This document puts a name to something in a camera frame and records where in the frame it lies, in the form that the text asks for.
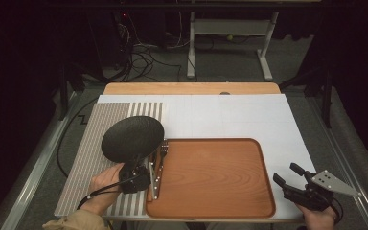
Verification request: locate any brown wood-grain tray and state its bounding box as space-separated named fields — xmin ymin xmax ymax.
xmin=144 ymin=137 xmax=277 ymax=219

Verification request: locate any grey striped placemat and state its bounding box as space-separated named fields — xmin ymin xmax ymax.
xmin=55 ymin=102 xmax=164 ymax=218

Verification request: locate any long black floor cable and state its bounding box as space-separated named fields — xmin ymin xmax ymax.
xmin=56 ymin=96 xmax=100 ymax=177

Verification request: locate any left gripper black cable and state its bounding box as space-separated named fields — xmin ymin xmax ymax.
xmin=76 ymin=180 xmax=135 ymax=210

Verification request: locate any white metal desk frame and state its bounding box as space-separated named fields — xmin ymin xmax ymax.
xmin=186 ymin=11 xmax=280 ymax=81

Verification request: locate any person's right hand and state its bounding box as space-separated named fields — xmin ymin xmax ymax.
xmin=295 ymin=202 xmax=338 ymax=230

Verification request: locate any black stand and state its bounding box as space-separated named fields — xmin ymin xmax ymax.
xmin=279 ymin=63 xmax=334 ymax=129
xmin=56 ymin=61 xmax=87 ymax=122

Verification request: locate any dark equipment box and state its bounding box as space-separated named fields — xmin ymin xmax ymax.
xmin=89 ymin=11 xmax=132 ymax=70

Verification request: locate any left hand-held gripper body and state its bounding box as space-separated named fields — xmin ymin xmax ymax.
xmin=118 ymin=161 xmax=159 ymax=201

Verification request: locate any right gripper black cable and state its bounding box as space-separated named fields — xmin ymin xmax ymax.
xmin=330 ymin=197 xmax=344 ymax=224

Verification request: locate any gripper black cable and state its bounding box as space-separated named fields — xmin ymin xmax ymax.
xmin=76 ymin=180 xmax=135 ymax=210
xmin=330 ymin=197 xmax=344 ymax=224

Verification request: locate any aluminium rail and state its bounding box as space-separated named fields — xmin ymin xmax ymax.
xmin=305 ymin=95 xmax=368 ymax=230
xmin=0 ymin=90 xmax=84 ymax=230

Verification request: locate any black textured plate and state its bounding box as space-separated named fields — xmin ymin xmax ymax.
xmin=101 ymin=115 xmax=166 ymax=164

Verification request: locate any fork with brown handle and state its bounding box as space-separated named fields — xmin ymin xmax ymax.
xmin=155 ymin=139 xmax=170 ymax=199

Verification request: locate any person's left hand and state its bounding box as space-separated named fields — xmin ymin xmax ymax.
xmin=80 ymin=162 xmax=126 ymax=216

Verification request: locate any tangle of floor cables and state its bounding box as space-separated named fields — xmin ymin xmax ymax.
xmin=108 ymin=12 xmax=193 ymax=82

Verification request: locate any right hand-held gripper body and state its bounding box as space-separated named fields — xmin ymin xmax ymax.
xmin=282 ymin=170 xmax=362 ymax=213

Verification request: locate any light wooden table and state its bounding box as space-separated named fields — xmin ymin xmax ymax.
xmin=89 ymin=81 xmax=311 ymax=224

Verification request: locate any white board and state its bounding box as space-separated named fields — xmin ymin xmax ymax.
xmin=89 ymin=94 xmax=316 ymax=221

